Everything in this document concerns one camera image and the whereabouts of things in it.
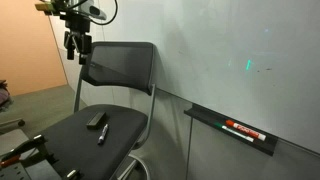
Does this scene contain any grey chair leg with caster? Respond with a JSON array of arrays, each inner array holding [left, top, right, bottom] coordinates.
[[0, 117, 26, 135]]

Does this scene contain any dark bag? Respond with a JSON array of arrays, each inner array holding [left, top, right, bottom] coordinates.
[[0, 79, 14, 108]]

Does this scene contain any orange handled tool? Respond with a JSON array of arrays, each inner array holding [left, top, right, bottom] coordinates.
[[0, 154, 21, 169]]

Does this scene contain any marker with purple cap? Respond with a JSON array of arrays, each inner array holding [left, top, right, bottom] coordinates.
[[97, 123, 110, 146]]

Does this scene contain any black clamp mount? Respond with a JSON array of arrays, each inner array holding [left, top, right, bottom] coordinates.
[[0, 134, 60, 180]]

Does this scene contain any thin green whiteboard marker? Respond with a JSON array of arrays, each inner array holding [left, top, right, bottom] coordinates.
[[214, 122, 255, 143]]

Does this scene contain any black whiteboard eraser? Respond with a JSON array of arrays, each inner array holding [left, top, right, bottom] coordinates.
[[85, 111, 108, 130]]

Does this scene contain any red whiteboard marker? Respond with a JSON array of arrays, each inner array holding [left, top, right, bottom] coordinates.
[[225, 119, 267, 142]]

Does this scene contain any black mesh office chair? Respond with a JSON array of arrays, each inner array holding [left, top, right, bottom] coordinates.
[[33, 41, 158, 180]]

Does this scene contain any whiteboard panel with green writing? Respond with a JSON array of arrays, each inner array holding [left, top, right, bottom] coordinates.
[[99, 0, 320, 155]]

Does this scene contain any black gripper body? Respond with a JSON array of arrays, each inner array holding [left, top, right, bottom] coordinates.
[[63, 13, 92, 36]]

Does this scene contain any black bracket with silver bolt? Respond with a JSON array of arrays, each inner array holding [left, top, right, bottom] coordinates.
[[63, 168, 83, 180]]

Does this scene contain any black marker tray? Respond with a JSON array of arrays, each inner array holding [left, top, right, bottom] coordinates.
[[183, 103, 279, 157]]

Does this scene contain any gold wrist camera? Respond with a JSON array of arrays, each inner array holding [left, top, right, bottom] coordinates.
[[34, 0, 68, 16]]

